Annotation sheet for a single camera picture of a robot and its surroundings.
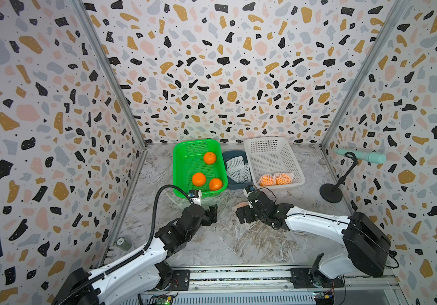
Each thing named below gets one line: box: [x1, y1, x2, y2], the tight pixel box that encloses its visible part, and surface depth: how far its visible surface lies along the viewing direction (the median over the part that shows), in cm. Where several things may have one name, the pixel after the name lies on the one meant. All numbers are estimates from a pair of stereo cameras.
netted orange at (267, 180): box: [258, 174, 276, 187], surface depth 99 cm
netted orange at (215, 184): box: [209, 177, 223, 191], surface depth 97 cm
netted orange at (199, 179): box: [191, 172, 207, 187], surface depth 102 cm
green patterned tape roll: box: [115, 236, 133, 251], surface depth 78 cm
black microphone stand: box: [319, 151, 359, 204], surface depth 101 cm
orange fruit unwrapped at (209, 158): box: [203, 151, 217, 165], surface depth 112 cm
